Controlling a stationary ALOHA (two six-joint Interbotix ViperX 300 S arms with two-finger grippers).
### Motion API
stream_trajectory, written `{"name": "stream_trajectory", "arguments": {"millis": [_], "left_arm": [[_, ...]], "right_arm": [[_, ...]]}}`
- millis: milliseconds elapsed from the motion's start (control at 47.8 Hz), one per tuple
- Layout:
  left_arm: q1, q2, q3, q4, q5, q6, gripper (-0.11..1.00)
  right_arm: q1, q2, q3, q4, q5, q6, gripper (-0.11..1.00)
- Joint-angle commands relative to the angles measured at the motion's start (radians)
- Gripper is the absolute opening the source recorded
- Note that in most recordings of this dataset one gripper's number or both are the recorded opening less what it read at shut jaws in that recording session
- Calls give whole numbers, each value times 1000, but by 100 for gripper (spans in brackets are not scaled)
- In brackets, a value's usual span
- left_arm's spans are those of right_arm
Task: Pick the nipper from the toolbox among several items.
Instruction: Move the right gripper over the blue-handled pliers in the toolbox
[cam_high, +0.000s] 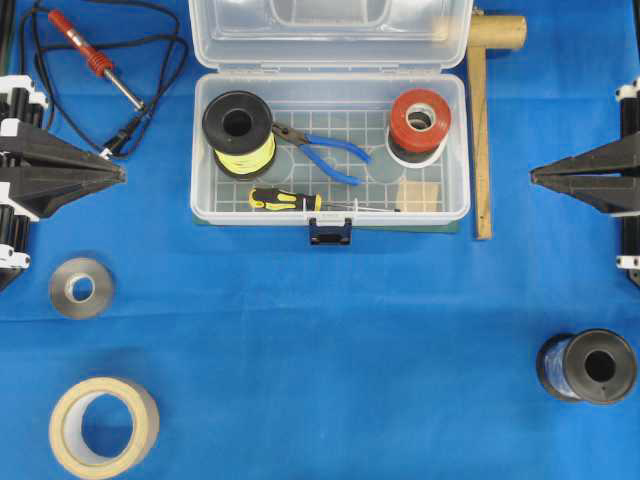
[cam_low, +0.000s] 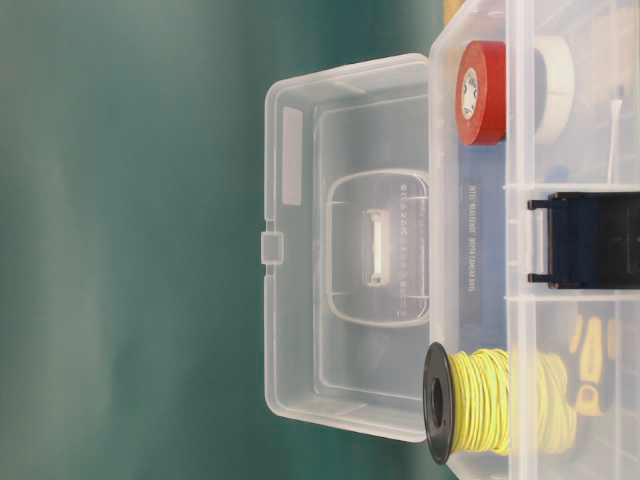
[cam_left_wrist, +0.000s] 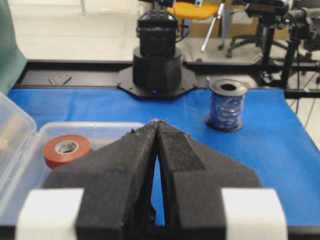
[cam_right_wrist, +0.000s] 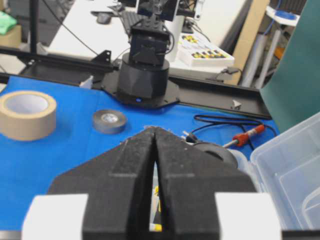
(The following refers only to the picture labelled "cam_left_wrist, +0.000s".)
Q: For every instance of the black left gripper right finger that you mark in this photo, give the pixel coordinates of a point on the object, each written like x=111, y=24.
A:
x=210, y=196

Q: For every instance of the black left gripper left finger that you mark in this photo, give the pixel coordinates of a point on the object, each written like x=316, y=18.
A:
x=94, y=197

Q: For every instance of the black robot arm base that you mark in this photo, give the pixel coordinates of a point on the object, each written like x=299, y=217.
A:
x=157, y=70

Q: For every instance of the clear plastic toolbox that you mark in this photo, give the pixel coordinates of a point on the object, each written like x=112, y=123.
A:
x=22, y=164

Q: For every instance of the red electrical tape roll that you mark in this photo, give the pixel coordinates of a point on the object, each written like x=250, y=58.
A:
x=65, y=149

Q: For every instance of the blue table mat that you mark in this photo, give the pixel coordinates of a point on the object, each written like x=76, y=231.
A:
x=272, y=140

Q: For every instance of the green cloth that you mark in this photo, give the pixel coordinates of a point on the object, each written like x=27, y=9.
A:
x=12, y=60

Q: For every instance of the orange office chair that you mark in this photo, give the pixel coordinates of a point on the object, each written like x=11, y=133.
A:
x=196, y=10

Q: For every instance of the blue wire spool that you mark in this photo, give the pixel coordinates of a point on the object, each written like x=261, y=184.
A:
x=226, y=105

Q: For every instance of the black aluminium rail frame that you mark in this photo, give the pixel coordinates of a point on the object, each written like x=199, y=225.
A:
x=104, y=75

